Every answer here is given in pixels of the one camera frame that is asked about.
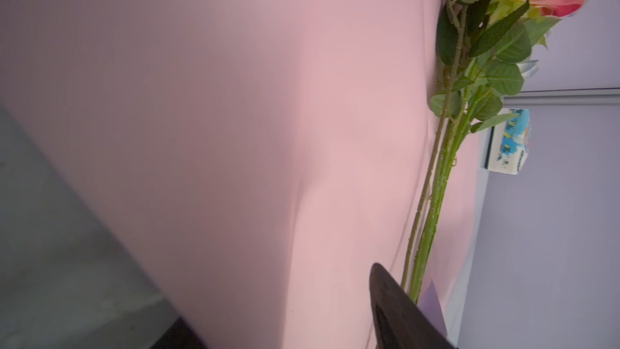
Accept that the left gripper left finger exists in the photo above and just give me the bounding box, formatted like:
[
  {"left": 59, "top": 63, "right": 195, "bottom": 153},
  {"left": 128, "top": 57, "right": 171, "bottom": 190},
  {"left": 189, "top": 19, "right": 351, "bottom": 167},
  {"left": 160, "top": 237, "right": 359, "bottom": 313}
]
[{"left": 150, "top": 318, "right": 208, "bottom": 349}]

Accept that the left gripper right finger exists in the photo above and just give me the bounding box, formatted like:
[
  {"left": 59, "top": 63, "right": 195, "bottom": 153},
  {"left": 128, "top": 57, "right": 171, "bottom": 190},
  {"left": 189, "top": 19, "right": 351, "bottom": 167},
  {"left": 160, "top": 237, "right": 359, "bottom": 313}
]
[{"left": 369, "top": 263, "right": 454, "bottom": 349}]

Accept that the pink purple wrapping paper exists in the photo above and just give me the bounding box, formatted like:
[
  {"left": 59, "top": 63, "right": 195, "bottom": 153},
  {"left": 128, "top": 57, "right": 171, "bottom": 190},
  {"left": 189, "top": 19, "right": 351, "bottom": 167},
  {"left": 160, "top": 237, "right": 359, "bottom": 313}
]
[{"left": 0, "top": 0, "right": 485, "bottom": 349}]

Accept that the pink fake rose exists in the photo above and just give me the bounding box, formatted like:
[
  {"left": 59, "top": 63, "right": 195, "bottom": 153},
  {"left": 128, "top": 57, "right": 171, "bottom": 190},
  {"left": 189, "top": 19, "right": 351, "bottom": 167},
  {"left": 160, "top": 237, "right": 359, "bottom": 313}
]
[
  {"left": 401, "top": 34, "right": 532, "bottom": 301},
  {"left": 428, "top": 0, "right": 586, "bottom": 105}
]

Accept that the white blue fake rose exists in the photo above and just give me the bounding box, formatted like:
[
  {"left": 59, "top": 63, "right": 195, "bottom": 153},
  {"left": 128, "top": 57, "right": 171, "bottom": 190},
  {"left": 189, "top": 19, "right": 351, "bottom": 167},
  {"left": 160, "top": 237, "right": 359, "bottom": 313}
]
[{"left": 517, "top": 60, "right": 539, "bottom": 79}]

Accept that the tissue pack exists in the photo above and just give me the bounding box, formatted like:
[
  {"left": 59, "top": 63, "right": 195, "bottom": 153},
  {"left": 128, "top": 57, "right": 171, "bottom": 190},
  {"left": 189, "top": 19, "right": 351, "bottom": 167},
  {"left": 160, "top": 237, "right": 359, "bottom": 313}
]
[{"left": 484, "top": 108, "right": 531, "bottom": 175}]

